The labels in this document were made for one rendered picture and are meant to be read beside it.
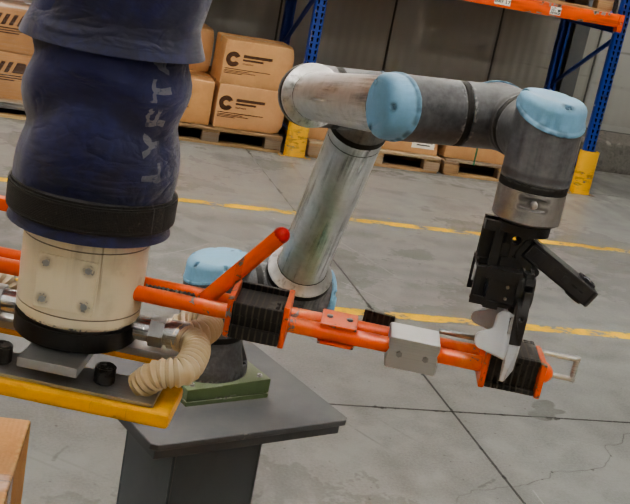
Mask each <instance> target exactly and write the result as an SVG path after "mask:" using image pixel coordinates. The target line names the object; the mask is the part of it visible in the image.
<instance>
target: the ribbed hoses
mask: <svg viewBox="0 0 630 504"><path fill-rule="evenodd" d="M0 283H3V284H8V285H9V288H10V289H15V290H17V284H18V281H16V280H15V277H14V275H9V274H4V273H0ZM172 319H174V320H178V321H183V322H188V323H191V324H190V325H188V326H185V327H184V328H182V329H181V330H180V331H179V332H178V334H177V335H176V339H175V340H174V341H175V342H174V345H172V342H171V347H172V349H173V350H174V351H177V352H178V353H179V354H178V355H177V356H176V357H175V358H174V359H172V358H170V357H169V358H168V359H167V360H166V359H164V358H161V359H160V360H151V362H150V363H145V364H143V366H142V367H139V368H138V369H137V370H135V371H134V372H133V373H131V374H130V375H129V378H128V383H129V386H130V388H131V390H132V392H133V393H134V394H135V395H136V396H144V397H149V396H151V395H153V394H156V393H157V392H158V391H160V390H163V389H166V388H167V387H169V388H170V389H172V388H173V387H174V386H175V387H176V388H180V387H181V386H183V385H186V386H187V385H191V384H192V382H193V381H195V380H197V379H199V377H200V375H202V374H203V372H204V370H205V368H206V366H207V364H208V362H209V359H210V355H211V344H213V343H214V342H215V341H216V340H217V339H218V338H219V337H220V336H221V334H222V332H223V326H224V322H223V320H222V318H217V317H212V316H207V315H202V314H198V313H193V312H188V311H183V310H182V311H181V312H180V313H179V314H174V316H173V318H172ZM172 319H171V318H169V319H168V321H172Z"/></svg>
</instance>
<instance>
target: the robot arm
mask: <svg viewBox="0 0 630 504"><path fill-rule="evenodd" d="M278 103H279V106H280V109H281V111H282V112H283V114H284V115H285V116H286V118H287V119H288V120H290V121H291V122H292V123H294V124H296V125H298V126H301V127H306V128H318V127H319V128H328V131H327V133H326V136H325V139H324V141H323V144H322V146H321V149H320V152H319V154H318V157H317V160H316V162H315V165H314V167H313V170H312V173H311V175H310V178H309V181H308V183H307V186H306V188H305V191H304V194H303V196H302V199H301V201H300V204H299V207H298V209H297V212H296V215H295V217H294V220H293V222H292V225H291V228H290V230H289V232H290V238H289V240H288V241H287V242H286V243H284V246H283V247H280V248H279V249H277V250H276V251H275V252H274V253H272V255H271V256H270V258H269V261H268V263H264V262H262V263H260V264H259V265H258V266H257V267H256V268H254V269H253V270H252V271H251V272H250V273H248V274H247V275H246V276H245V277H244V278H242V280H243V281H248V282H253V283H258V284H263V285H268V286H273V287H278V288H282V289H287V290H295V291H296V293H295V298H294V303H293V307H297V308H302V309H307V310H311V311H316V312H321V313H323V309H329V310H334V309H335V305H336V300H337V297H336V296H335V294H336V292H337V282H336V277H335V274H334V272H333V270H331V268H330V266H329V265H330V263H331V260H332V258H333V256H334V254H335V251H336V249H337V247H338V245H339V242H340V240H341V238H342V235H343V233H344V231H345V229H346V226H347V224H348V222H349V220H350V217H351V215H352V213H353V210H354V208H355V206H356V204H357V201H358V199H359V197H360V195H361V192H362V190H363V188H364V185H365V183H366V181H367V179H368V176H369V174H370V172H371V170H372V167H373V165H374V163H375V160H376V158H377V156H378V154H379V151H380V149H381V147H382V146H383V145H384V143H385V141H390V142H397V141H405V142H416V143H427V144H438V145H449V146H459V147H470V148H480V149H491V150H496V151H498V152H500V153H501V154H503V155H505V156H504V160H503V164H502V168H501V173H500V177H499V181H498V185H497V189H496V194H495V198H494V202H493V206H492V211H493V213H494V214H495V215H493V214H488V213H485V216H484V220H483V225H482V229H481V233H480V237H479V241H478V246H477V250H476V251H475V252H474V256H473V261H472V265H471V269H470V273H469V277H468V282H467V286H466V287H470V288H471V292H470V294H469V302H471V303H476V304H481V305H482V307H485V308H487V309H482V310H476V311H474V312H473V313H472V315H471V320H472V321H473V322H474V323H475V324H477V325H479V326H482V327H484V328H486V330H482V331H479V332H477V333H476V335H475V338H474V342H475V345H476V346H477V347H478V348H480V349H482V350H484V351H486V352H488V353H490V354H492V355H494V356H496V357H498V358H500V359H502V360H503V361H502V365H501V371H500V376H499V381H502V382H503V381H504V380H505V379H506V378H507V377H508V376H509V374H510V373H511V372H512V371H513V369H514V365H515V362H516V359H517V356H518V353H519V349H520V345H521V343H522V339H523V335H524V331H525V327H526V323H527V318H528V313H529V309H530V307H531V304H532V301H533V296H534V292H535V287H536V277H537V276H538V275H539V270H540V271H542V272H543V273H544V274H545V275H546V276H548V277H549V278H550V279H551V280H553V281H554V282H555V283H556V284H557V285H559V286H560V287H561V288H562V289H564V290H565V293H566V294H567V295H568V296H569V297H570V298H571V299H572V300H574V301H575V302H576V303H578V304H580V303H581V304H582V305H583V306H584V307H587V306H588V305H589V304H590V303H591V302H592V301H593V300H594V299H595V298H596V297H597V296H598V293H597V291H596V289H595V287H596V286H595V284H594V283H593V282H592V281H591V279H590V278H589V277H587V276H585V275H584V274H583V273H581V272H580V273H578V272H577V271H576V270H574V269H573V268H572V267H571V266H570V265H568V264H567V263H566V262H565V261H563V260H562V259H561V258H560V257H559V256H557V255H556V254H555V253H554V252H552V251H551V250H550V249H549V248H548V247H546V246H545V245H544V244H543V243H542V242H540V241H539V240H538V239H547V238H548V237H549V234H550V230H551V229H552V228H556V227H558V226H559V224H560V220H561V216H562V213H563V209H564V205H565V201H566V197H567V192H568V189H569V185H570V181H571V177H572V174H573V170H574V166H575V162H576V158H577V154H578V151H579V147H580V143H581V139H582V135H583V134H584V133H585V130H586V118H587V108H586V106H585V105H584V103H582V102H581V101H580V100H578V99H576V98H573V97H569V96H568V95H566V94H563V93H559V92H556V91H552V90H547V89H542V88H532V87H531V88H525V89H523V90H522V89H520V88H519V87H517V86H516V85H514V84H512V83H509V82H506V81H500V80H492V81H486V82H483V83H482V82H473V81H463V80H454V79H446V78H437V77H428V76H420V75H411V74H406V73H403V72H384V71H371V70H362V69H353V68H345V67H335V66H329V65H322V64H318V63H303V64H299V65H297V66H295V67H293V68H291V69H290V70H289V71H288V72H287V73H286V74H285V75H284V76H283V78H282V80H281V82H280V84H279V88H278ZM515 236H517V237H516V240H513V237H515ZM246 254H247V252H242V251H241V250H239V249H234V248H227V247H217V248H205V249H201V250H198V251H196V252H194V253H192V254H191V255H190V256H189V258H188V259H187V263H186V268H185V272H184V274H183V284H185V285H190V286H195V287H200V288H205V289H206V288H207V287H208V286H209V285H210V284H211V283H213V282H214V281H215V280H216V279H217V278H219V277H220V276H221V275H222V274H223V273H225V272H226V271H227V270H228V269H229V268H231V267H232V266H233V265H234V264H235V263H236V262H238V261H239V260H240V259H241V258H242V257H244V256H245V255H246ZM475 262H476V271H475V275H474V278H473V280H472V279H471V277H472V273H473V268H474V264H475ZM538 269H539V270H538ZM503 310H504V311H503ZM246 371H247V357H246V353H245V349H244V345H243V340H240V339H235V338H230V337H228V336H227V337H223V336H222V334H221V336H220V337H219V338H218V339H217V340H216V341H215V342H214V343H213V344H211V355H210V359H209V362H208V364H207V366H206V368H205V370H204V372H203V374H202V375H200V377H199V379H197V380H195V382H201V383H212V384H218V383H228V382H233V381H236V380H238V379H240V378H242V377H243V376H244V375H245V374H246Z"/></svg>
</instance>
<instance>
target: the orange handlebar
mask: <svg viewBox="0 0 630 504"><path fill-rule="evenodd" d="M5 197H6V196H3V195H0V211H5V212H7V209H8V205H7V204H6V200H5ZM20 258H21V251H20V250H15V249H10V248H5V247H1V246H0V273H4V274H9V275H14V276H19V269H20ZM146 283H147V284H148V285H150V284H152V285H153V286H154V285H156V286H157V287H158V286H160V287H165V288H169V289H172V288H173V289H174V290H176V289H177V290H178V291H180V290H181V291H182V292H184V291H186V293H188V292H190V293H194V294H195V296H190V295H185V294H180V293H175V292H170V291H166V290H161V289H156V288H151V287H146V286H145V285H146ZM204 289H205V288H200V287H195V286H190V285H185V284H180V283H175V282H171V281H166V280H161V279H156V278H151V277H146V276H145V282H144V286H141V285H138V286H137V287H136V289H135V290H134V293H133V299H134V300H135V301H140V302H144V303H149V304H154V305H159V306H164V307H169V308H173V309H178V310H183V311H188V312H193V313H198V314H202V315H207V316H212V317H217V318H222V319H225V315H226V309H227V303H228V298H229V295H230V294H229V293H224V294H223V295H222V296H221V297H220V298H218V299H217V300H216V301H214V300H209V299H204V298H199V297H197V296H198V294H200V293H201V292H202V291H203V290H204ZM389 328H390V327H389V326H384V325H379V324H375V323H370V322H365V321H360V320H358V315H354V314H349V313H344V312H339V311H334V310H329V309H323V313H321V312H316V311H311V310H307V309H302V308H297V307H292V310H291V315H290V316H289V320H288V325H287V330H286V332H290V333H295V334H299V335H304V336H309V337H314V338H317V343H319V344H324V345H329V346H334V347H338V348H343V349H348V350H353V346H357V347H362V348H367V349H372V350H377V351H382V352H386V351H387V350H388V349H389V336H388V334H389ZM440 345H441V349H440V353H439V355H438V357H437V363H440V364H445V365H450V366H454V367H459V368H464V369H469V370H474V371H480V368H481V365H482V356H481V355H479V353H480V348H478V347H477V346H476V345H475V344H472V343H467V342H462V341H457V340H452V339H447V338H443V337H440ZM547 365H548V368H547V372H546V375H545V379H544V383H546V382H548V381H549V380H551V378H552V376H553V369H552V367H551V366H550V364H549V363H547Z"/></svg>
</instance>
